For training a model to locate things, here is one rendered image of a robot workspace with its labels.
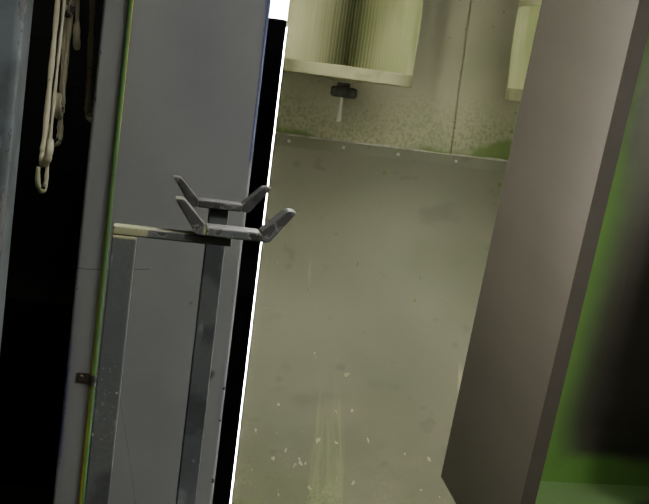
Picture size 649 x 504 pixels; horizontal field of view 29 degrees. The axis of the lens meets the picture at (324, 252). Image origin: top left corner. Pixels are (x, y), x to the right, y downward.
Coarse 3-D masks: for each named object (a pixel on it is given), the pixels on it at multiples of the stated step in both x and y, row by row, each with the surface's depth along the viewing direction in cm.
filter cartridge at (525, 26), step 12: (528, 0) 304; (540, 0) 300; (528, 12) 304; (516, 24) 310; (528, 24) 304; (516, 36) 309; (528, 36) 303; (516, 48) 309; (528, 48) 303; (516, 60) 308; (528, 60) 304; (516, 72) 307; (516, 84) 307; (516, 96) 306
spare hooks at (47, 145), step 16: (64, 0) 139; (64, 16) 143; (64, 32) 143; (80, 32) 142; (64, 48) 144; (48, 64) 139; (64, 64) 144; (48, 80) 139; (64, 80) 144; (48, 96) 139; (64, 96) 144; (48, 112) 139; (64, 112) 145; (48, 128) 143; (48, 144) 137; (48, 160) 137; (48, 176) 141
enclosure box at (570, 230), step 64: (576, 0) 194; (640, 0) 174; (576, 64) 192; (640, 64) 177; (576, 128) 190; (640, 128) 219; (512, 192) 213; (576, 192) 188; (640, 192) 223; (512, 256) 210; (576, 256) 186; (640, 256) 228; (512, 320) 208; (576, 320) 189; (640, 320) 232; (512, 384) 206; (576, 384) 234; (640, 384) 237; (448, 448) 232; (512, 448) 203; (576, 448) 239; (640, 448) 242
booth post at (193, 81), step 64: (192, 0) 136; (256, 0) 137; (128, 64) 136; (192, 64) 137; (256, 64) 138; (128, 128) 137; (192, 128) 138; (128, 192) 138; (192, 256) 140; (128, 320) 140; (192, 320) 141; (128, 384) 141; (64, 448) 141; (128, 448) 142
